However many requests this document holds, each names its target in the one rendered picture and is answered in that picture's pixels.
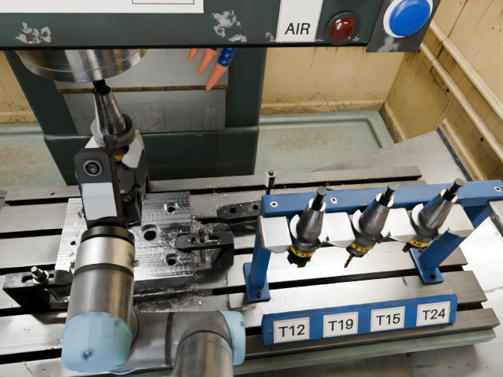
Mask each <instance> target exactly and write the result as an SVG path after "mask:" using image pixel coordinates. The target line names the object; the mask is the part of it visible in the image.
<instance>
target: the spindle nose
mask: <svg viewBox="0 0 503 377"><path fill-rule="evenodd" d="M15 52H16V53H17V54H18V56H19V57H20V59H21V61H22V62H23V64H24V65H25V66H26V67H27V68H28V69H29V70H30V71H32V72H33V73H35V74H37V75H39V76H42V77H44V78H47V79H51V80H55V81H59V82H71V83H83V82H95V81H99V80H103V79H108V78H111V77H113V76H117V75H119V74H121V73H123V72H125V71H127V70H128V69H130V68H131V67H133V66H134V65H136V64H137V63H138V62H139V61H140V60H141V59H142V58H143V57H144V55H145V54H146V52H147V49H89V50H22V51H15Z"/></svg>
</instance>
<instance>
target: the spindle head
mask: <svg viewBox="0 0 503 377"><path fill-rule="evenodd" d="M382 1H383V0H363V1H361V2H359V3H357V4H351V5H348V4H343V3H342V2H340V1H339V0H323V3H322V7H321V11H320V18H319V21H318V25H317V31H316V35H315V38H314V42H276V35H277V30H278V18H279V13H280V7H281V0H203V10H204V12H203V13H0V51H22V50H89V49H218V48H284V47H349V46H368V43H369V40H370V38H371V34H372V31H373V29H374V25H375V22H376V20H377V16H378V13H379V10H380V8H381V5H382ZM343 10H350V11H352V12H354V13H356V14H357V15H358V17H359V19H360V21H361V27H360V30H359V32H358V34H357V35H356V37H355V38H354V39H353V40H352V41H350V42H349V43H347V44H344V45H341V46H336V45H333V44H331V43H330V42H329V41H328V40H327V39H326V36H325V27H326V24H327V22H328V21H329V20H330V18H331V17H332V16H334V15H335V14H336V13H338V12H341V11H343Z"/></svg>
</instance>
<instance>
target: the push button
mask: <svg viewBox="0 0 503 377"><path fill-rule="evenodd" d="M429 15H430V4H429V2H428V1H427V0H402V1H401V2H399V3H398V4H397V5H396V6H395V7H394V9H393V10H392V12H391V14H390V16H389V19H388V26H389V28H390V30H391V32H392V33H393V34H395V35H397V36H399V37H405V36H409V35H411V34H414V33H415V32H417V31H418V30H419V29H421V28H422V27H423V26H424V24H425V23H426V21H427V20H428V18H429Z"/></svg>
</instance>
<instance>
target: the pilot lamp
mask: <svg viewBox="0 0 503 377"><path fill-rule="evenodd" d="M355 31H356V22H355V21H354V20H353V19H351V18H349V17H344V18H342V19H339V20H338V21H337V22H336V23H335V24H334V25H333V26H332V29H331V37H332V39H333V40H335V41H337V42H344V41H346V40H349V39H350V38H351V37H352V36H353V35H354V33H355Z"/></svg>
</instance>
